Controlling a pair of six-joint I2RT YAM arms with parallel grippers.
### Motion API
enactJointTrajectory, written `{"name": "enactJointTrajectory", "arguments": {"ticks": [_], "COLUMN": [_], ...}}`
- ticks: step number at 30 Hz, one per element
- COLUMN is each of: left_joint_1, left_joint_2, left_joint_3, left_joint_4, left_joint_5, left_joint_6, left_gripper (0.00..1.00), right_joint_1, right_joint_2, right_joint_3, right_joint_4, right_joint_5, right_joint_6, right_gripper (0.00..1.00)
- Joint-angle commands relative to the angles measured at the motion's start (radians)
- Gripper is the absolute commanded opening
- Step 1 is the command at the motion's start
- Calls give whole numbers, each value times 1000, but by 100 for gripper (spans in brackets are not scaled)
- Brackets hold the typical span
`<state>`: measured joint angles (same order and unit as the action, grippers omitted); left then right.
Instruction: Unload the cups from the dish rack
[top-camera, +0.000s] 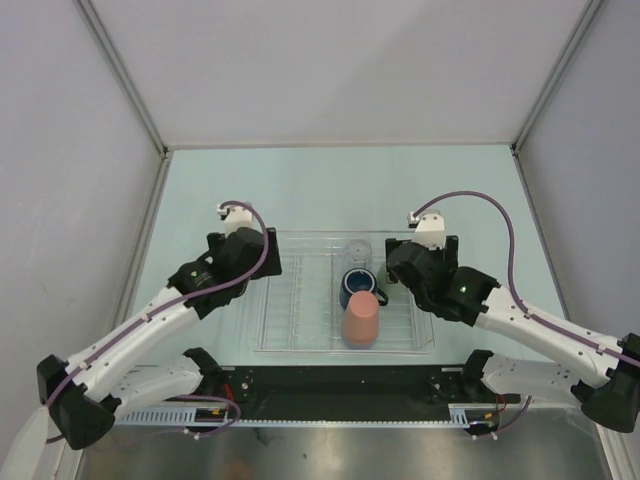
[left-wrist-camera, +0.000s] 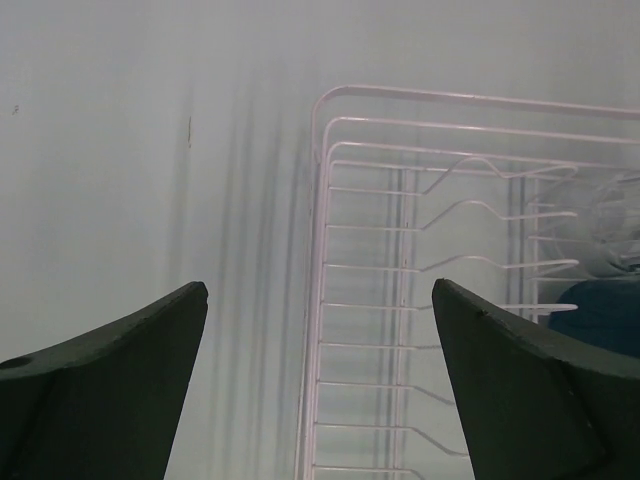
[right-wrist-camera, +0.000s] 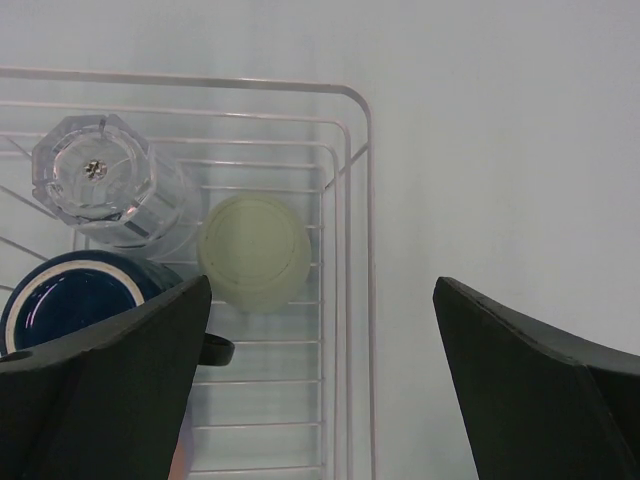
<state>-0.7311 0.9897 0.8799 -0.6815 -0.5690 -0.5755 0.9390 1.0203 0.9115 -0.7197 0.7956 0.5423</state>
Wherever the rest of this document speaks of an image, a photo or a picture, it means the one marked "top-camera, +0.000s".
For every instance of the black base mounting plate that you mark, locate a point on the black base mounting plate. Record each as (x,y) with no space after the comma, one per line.
(353,393)

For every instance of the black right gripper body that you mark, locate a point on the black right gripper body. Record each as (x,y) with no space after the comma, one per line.
(438,255)

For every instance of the pale green plastic cup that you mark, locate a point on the pale green plastic cup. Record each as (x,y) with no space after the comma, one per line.
(384,280)

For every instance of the blue ceramic mug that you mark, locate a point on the blue ceramic mug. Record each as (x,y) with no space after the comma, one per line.
(360,280)

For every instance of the aluminium frame post left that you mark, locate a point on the aluminium frame post left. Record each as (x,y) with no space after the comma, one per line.
(114,61)

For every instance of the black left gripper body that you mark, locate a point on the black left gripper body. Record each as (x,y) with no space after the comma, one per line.
(216,240)

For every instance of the aluminium frame post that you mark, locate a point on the aluminium frame post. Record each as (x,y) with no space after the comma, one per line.
(114,61)
(559,69)

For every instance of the clear plastic dish rack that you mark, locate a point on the clear plastic dish rack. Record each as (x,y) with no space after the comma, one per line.
(299,310)

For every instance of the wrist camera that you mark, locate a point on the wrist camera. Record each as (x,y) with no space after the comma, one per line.
(428,229)
(234,217)

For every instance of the pink plastic cup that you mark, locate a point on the pink plastic cup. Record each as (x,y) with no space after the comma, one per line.
(360,325)

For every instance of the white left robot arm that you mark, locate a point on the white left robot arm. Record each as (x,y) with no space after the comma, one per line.
(86,393)

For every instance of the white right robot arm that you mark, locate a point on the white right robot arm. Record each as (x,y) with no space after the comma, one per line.
(597,372)

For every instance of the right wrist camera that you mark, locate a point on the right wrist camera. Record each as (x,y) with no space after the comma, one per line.
(428,229)

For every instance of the clear glass tumbler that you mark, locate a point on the clear glass tumbler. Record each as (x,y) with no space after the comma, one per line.
(357,254)

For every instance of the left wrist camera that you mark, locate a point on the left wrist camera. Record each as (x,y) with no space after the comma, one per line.
(234,217)

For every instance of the aluminium frame post right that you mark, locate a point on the aluminium frame post right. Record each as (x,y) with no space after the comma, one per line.
(559,69)

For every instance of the white slotted cable duct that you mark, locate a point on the white slotted cable duct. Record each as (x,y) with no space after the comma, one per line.
(180,417)

